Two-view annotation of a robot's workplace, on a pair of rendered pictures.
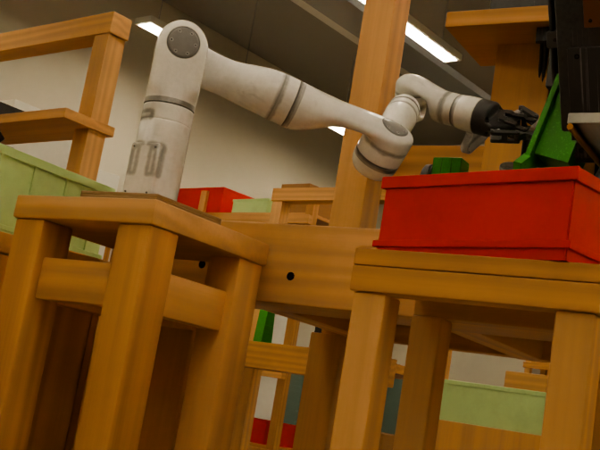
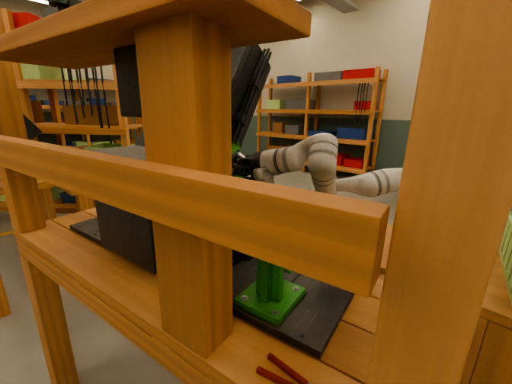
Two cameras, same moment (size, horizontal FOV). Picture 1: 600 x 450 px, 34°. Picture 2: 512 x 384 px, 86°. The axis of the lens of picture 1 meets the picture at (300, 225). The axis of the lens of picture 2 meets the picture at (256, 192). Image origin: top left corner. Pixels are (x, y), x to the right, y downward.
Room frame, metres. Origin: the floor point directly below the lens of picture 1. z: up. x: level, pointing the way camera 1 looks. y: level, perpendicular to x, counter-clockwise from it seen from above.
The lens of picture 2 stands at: (2.76, -0.33, 1.37)
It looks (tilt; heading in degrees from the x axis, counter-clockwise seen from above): 16 degrees down; 182
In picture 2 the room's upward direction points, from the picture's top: 1 degrees clockwise
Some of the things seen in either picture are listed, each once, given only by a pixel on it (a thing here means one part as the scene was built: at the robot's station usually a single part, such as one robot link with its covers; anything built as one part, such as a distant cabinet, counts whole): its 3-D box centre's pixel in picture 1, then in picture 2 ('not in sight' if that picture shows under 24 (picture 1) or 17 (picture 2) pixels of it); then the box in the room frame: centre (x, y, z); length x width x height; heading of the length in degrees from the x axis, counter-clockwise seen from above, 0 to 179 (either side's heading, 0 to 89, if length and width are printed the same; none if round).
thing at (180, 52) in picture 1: (176, 70); not in sight; (1.71, 0.27, 1.13); 0.09 x 0.09 x 0.17; 12
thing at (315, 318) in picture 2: not in sight; (200, 244); (1.83, -0.57, 0.89); 1.10 x 0.42 x 0.02; 58
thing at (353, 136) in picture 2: not in sight; (311, 124); (-3.97, 0.67, 1.10); 3.01 x 0.55 x 2.20; 50
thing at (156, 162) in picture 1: (160, 154); not in sight; (1.71, 0.27, 0.97); 0.09 x 0.09 x 0.17; 62
